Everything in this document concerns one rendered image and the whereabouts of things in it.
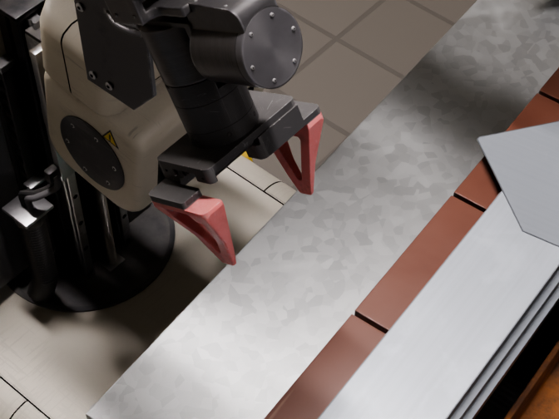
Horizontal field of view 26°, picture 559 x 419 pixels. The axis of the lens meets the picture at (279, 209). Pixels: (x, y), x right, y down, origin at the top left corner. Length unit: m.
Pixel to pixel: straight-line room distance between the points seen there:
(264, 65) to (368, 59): 1.73
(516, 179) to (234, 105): 0.41
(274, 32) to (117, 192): 0.62
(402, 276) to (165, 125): 0.34
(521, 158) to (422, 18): 1.43
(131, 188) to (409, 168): 0.33
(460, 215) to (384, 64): 1.35
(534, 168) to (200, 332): 0.39
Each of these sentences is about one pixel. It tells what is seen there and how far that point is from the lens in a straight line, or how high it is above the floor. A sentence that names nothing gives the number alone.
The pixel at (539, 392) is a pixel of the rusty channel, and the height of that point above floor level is 0.68.
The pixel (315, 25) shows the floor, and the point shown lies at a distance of 2.63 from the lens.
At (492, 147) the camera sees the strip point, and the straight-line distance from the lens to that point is 1.27.
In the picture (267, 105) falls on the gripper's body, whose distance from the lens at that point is 0.95.
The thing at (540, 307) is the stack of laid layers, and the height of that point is 0.83.
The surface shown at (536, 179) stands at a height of 0.85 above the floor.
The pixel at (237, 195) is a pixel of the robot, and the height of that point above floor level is 0.28.
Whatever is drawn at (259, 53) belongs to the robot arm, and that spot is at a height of 1.20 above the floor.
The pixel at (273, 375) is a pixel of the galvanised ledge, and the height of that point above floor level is 0.68.
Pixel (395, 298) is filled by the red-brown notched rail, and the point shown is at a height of 0.83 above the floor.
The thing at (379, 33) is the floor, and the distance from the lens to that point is 2.62.
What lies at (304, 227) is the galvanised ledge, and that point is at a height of 0.68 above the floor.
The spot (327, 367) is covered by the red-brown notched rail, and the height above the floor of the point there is 0.83.
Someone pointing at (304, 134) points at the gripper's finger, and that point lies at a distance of 0.97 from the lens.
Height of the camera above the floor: 1.77
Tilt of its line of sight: 51 degrees down
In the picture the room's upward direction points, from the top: straight up
